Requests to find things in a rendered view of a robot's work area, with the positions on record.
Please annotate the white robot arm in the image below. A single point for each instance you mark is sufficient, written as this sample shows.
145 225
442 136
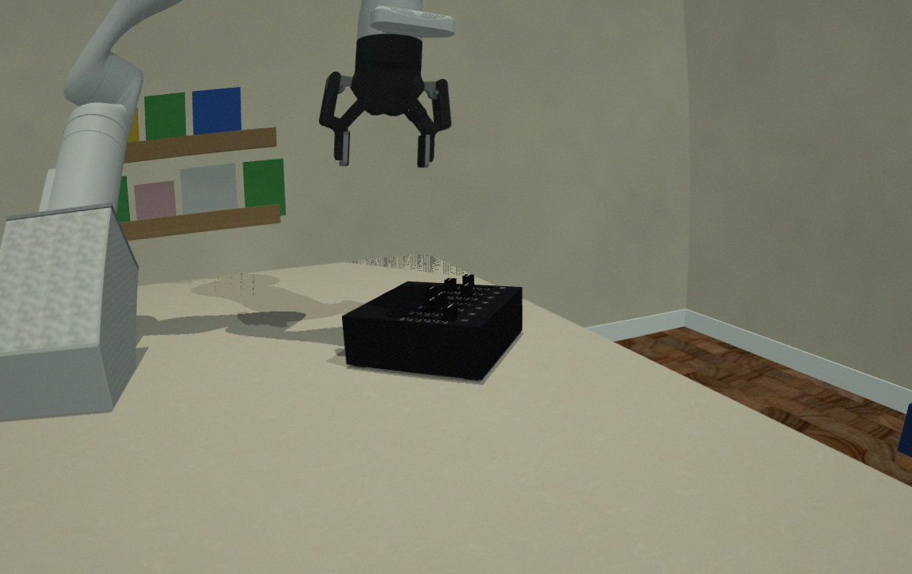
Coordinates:
90 160

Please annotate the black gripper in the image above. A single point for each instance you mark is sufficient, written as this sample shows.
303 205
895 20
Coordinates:
387 80

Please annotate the black lighting desk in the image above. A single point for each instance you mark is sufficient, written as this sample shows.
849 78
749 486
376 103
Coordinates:
463 332

